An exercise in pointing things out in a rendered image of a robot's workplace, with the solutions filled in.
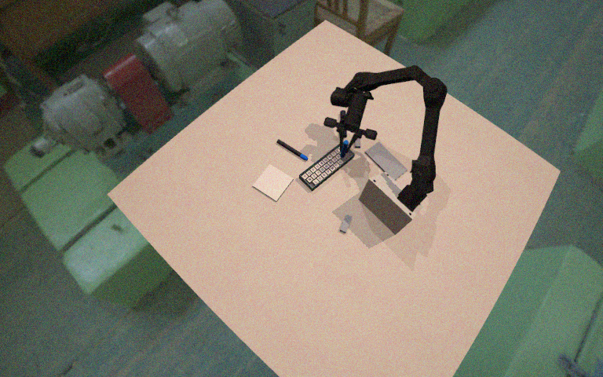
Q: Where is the grey keyboard with keys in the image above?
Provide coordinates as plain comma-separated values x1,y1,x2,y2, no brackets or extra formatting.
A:
299,143,356,191

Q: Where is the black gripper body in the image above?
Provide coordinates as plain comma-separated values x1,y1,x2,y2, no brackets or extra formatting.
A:
324,108,378,140

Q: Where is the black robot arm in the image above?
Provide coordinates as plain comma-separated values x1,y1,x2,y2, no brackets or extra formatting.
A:
330,65,448,211

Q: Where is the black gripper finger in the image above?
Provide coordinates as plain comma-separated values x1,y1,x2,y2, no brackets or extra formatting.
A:
336,130,345,151
346,134,362,153

